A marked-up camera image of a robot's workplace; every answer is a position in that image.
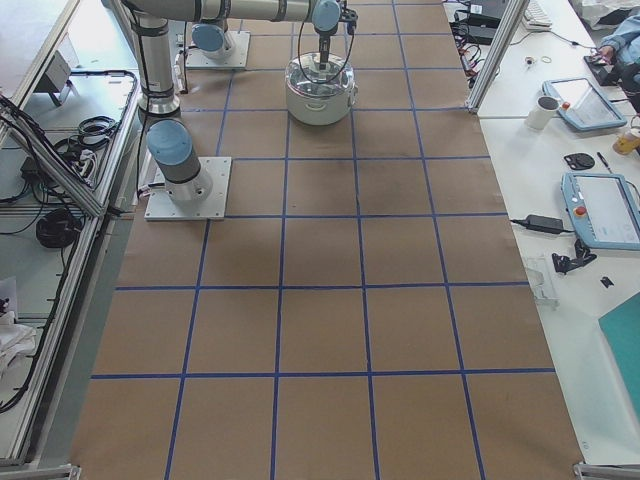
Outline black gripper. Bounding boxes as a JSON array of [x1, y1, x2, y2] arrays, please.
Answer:
[[318, 2, 358, 70]]

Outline glass pot lid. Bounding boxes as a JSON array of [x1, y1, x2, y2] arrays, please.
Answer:
[[285, 52, 356, 99]]

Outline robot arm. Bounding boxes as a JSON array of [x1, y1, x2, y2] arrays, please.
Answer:
[[119, 1, 358, 159], [191, 0, 235, 61]]

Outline pale green electric pot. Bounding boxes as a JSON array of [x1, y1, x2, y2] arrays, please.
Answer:
[[285, 52, 358, 126]]

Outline white mug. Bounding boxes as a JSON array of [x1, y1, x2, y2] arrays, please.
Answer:
[[524, 95, 561, 131]]

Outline far blue teach pendant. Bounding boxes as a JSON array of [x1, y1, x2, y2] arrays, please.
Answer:
[[542, 77, 627, 132]]

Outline blue teach pendant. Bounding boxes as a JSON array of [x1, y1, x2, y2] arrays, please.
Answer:
[[542, 77, 627, 132], [560, 172, 639, 251]]

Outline white power strip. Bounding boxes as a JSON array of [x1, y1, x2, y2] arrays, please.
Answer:
[[72, 149, 97, 179]]

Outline black power adapter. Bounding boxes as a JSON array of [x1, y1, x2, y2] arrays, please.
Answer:
[[525, 214, 565, 234]]

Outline black pen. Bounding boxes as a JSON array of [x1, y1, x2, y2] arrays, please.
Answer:
[[596, 152, 613, 174]]

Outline near blue teach pendant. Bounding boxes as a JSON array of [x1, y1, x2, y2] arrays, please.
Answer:
[[560, 172, 639, 251]]

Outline teal cutting mat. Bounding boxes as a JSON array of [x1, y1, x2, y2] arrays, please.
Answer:
[[599, 294, 639, 378]]

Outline white crumpled cloth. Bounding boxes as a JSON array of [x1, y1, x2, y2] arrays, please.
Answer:
[[0, 277, 39, 381]]

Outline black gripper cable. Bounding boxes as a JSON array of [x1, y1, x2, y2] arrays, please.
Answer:
[[297, 14, 354, 84]]

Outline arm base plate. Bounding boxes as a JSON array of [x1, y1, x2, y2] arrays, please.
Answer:
[[186, 27, 250, 70], [144, 157, 232, 221]]

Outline aluminium frame post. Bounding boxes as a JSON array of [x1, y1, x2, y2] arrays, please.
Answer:
[[466, 0, 528, 113]]

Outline coiled black cables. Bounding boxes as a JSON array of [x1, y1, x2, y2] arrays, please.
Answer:
[[35, 207, 84, 250]]

